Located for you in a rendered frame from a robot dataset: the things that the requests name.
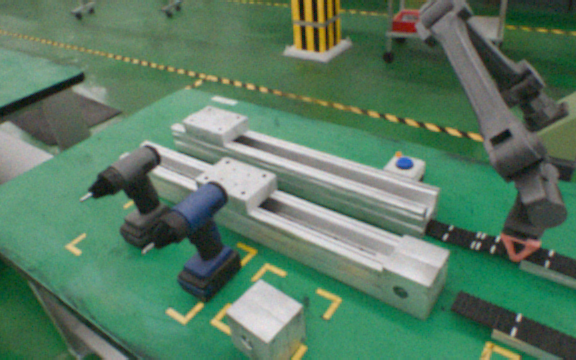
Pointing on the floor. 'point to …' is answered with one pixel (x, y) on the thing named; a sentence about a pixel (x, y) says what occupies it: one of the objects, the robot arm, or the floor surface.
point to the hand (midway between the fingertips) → (518, 249)
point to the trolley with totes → (493, 28)
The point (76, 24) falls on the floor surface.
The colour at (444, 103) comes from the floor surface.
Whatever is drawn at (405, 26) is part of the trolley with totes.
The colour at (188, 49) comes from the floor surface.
